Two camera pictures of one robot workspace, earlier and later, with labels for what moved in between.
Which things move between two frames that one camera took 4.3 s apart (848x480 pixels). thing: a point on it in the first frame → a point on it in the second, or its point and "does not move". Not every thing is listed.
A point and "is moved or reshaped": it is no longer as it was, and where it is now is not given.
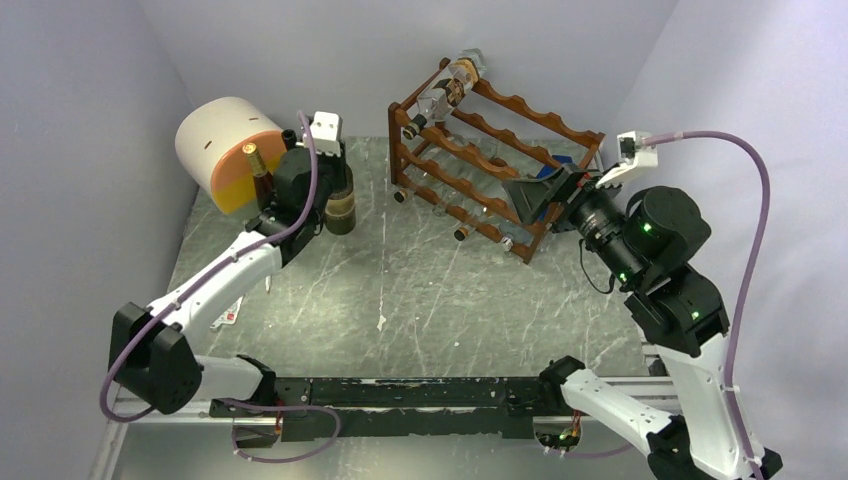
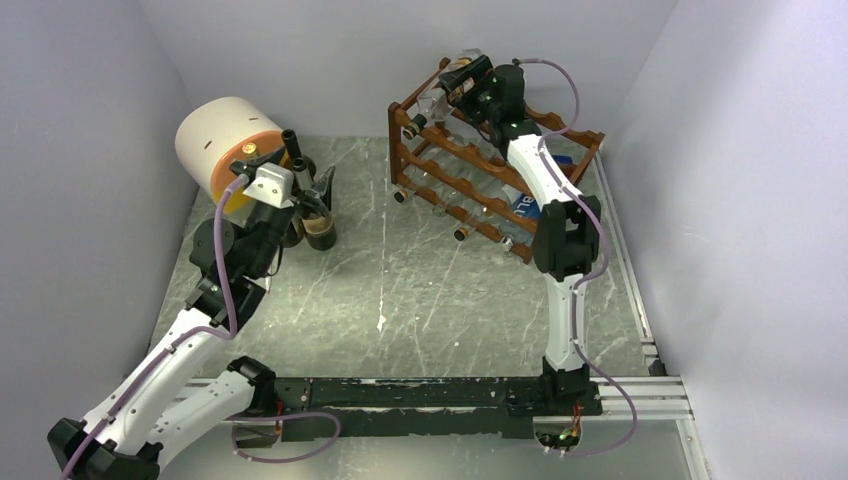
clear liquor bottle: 435,105 does not move
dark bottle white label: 289,137 does not move
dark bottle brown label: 340,211 is moved or reshaped
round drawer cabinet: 222,142 does not move
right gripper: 571,188 → 478,71
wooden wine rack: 481,157 does not move
